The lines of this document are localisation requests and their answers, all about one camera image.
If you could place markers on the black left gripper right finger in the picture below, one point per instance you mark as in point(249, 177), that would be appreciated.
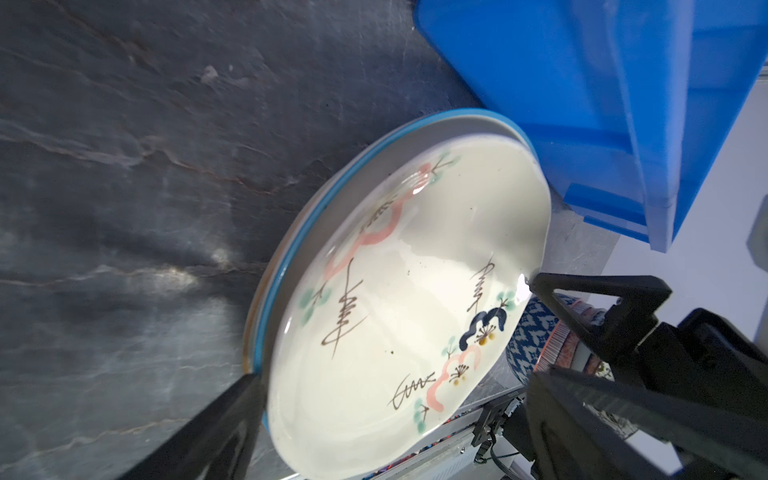
point(572, 442)

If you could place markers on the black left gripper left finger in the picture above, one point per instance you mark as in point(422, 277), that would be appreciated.
point(218, 443)

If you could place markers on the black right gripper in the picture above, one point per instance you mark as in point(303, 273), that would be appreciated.
point(703, 360)

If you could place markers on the white floral painted plate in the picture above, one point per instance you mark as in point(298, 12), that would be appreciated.
point(407, 306)

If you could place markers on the blue plastic bin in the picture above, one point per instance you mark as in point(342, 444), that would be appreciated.
point(627, 103)

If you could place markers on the blue white patterned bowl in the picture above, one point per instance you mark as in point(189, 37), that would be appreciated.
point(541, 341)

